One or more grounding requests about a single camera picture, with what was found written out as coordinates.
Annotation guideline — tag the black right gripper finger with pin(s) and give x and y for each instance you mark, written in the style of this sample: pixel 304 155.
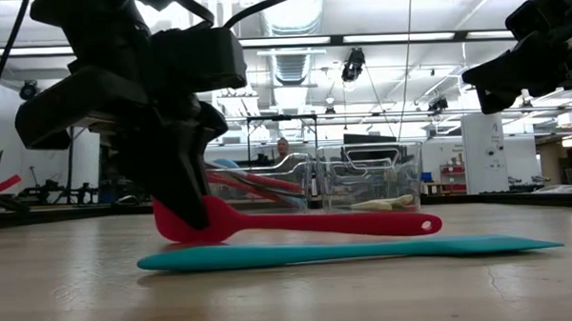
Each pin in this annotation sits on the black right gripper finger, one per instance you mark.
pixel 521 69
pixel 496 100

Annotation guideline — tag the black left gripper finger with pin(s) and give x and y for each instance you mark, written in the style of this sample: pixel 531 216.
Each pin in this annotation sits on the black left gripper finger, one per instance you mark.
pixel 172 174
pixel 211 127

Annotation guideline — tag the small orange white spatula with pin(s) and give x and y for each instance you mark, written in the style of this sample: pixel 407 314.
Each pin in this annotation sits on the small orange white spatula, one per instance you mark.
pixel 409 208

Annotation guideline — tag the red silicone spatula with hole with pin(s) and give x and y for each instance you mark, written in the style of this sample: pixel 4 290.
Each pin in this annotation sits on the red silicone spatula with hole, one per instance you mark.
pixel 317 223

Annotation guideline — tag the teal silicone spatula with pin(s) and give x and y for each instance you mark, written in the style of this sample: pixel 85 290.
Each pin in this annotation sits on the teal silicone spatula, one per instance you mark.
pixel 318 254

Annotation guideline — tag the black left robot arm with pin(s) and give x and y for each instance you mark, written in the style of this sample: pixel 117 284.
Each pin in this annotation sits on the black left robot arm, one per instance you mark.
pixel 90 29

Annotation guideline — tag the white pillar with signs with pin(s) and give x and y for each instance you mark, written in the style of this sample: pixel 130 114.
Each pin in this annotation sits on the white pillar with signs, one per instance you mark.
pixel 485 153

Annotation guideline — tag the black ceiling spotlight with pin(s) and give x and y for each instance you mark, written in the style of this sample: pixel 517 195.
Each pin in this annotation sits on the black ceiling spotlight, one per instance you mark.
pixel 439 105
pixel 352 70
pixel 28 90

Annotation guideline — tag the dark shelving unit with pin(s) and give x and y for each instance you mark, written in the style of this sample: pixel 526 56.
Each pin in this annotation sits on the dark shelving unit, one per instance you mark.
pixel 107 171

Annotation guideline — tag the red parts shelf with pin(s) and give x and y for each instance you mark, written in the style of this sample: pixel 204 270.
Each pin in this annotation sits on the red parts shelf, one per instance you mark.
pixel 452 176

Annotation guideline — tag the clear plastic bin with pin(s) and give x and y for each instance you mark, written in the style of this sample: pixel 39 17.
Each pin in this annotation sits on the clear plastic bin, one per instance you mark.
pixel 401 175
pixel 295 165

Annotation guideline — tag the black background equipment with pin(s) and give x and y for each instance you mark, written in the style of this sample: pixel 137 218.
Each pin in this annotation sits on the black background equipment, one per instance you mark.
pixel 53 192

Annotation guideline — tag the red lever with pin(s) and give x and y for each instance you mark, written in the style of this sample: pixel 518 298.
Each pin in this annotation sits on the red lever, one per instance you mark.
pixel 3 183

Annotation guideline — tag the black background monitor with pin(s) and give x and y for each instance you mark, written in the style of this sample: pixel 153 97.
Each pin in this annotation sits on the black background monitor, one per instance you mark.
pixel 368 138

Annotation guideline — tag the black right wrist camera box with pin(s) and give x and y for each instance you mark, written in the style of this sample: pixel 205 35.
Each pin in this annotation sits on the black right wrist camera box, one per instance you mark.
pixel 548 8

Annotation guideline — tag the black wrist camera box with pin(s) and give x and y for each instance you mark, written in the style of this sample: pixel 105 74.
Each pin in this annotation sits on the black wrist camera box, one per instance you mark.
pixel 548 8
pixel 196 59

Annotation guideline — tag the black vertical post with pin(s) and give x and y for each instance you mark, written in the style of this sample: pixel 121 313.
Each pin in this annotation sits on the black vertical post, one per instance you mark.
pixel 71 173

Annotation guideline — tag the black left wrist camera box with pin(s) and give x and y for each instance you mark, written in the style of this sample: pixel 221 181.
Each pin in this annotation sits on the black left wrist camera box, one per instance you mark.
pixel 196 59

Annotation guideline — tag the lit wall light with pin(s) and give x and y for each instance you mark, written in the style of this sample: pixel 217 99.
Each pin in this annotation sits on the lit wall light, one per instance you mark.
pixel 569 142

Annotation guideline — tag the black overhead frame bar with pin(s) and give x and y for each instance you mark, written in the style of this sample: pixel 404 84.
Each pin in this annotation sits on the black overhead frame bar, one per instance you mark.
pixel 336 39

